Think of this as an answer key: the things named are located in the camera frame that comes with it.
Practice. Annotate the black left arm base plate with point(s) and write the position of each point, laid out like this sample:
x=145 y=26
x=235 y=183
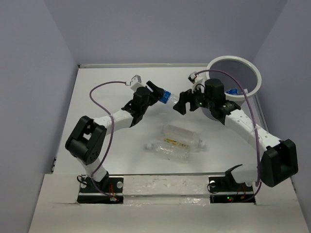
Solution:
x=111 y=194

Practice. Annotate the grey bin white rim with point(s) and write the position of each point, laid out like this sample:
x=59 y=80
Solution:
x=235 y=72

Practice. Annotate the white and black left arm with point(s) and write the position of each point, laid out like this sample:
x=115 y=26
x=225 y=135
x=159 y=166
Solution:
x=87 y=138

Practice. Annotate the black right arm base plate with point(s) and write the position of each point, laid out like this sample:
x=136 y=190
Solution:
x=223 y=191

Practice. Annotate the large clear yellow label bottle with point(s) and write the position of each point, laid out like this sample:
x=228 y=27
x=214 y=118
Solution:
x=181 y=137

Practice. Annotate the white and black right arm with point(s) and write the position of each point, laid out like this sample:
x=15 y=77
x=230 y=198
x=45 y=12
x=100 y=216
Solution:
x=276 y=159

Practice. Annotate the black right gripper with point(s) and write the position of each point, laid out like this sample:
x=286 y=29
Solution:
x=184 y=97

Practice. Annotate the blue label bottle sideways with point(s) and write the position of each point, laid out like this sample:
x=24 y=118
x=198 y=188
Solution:
x=168 y=98

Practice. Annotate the clear crushed bottle white cap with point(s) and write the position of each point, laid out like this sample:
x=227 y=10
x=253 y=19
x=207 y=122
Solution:
x=167 y=150

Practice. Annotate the blue label Chinese text bottle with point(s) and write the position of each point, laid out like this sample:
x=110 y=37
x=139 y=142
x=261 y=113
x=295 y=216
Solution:
x=232 y=91

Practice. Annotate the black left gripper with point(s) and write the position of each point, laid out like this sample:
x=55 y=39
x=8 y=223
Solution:
x=158 y=92

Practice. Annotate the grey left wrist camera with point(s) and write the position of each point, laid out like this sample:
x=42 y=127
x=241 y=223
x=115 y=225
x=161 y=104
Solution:
x=135 y=83

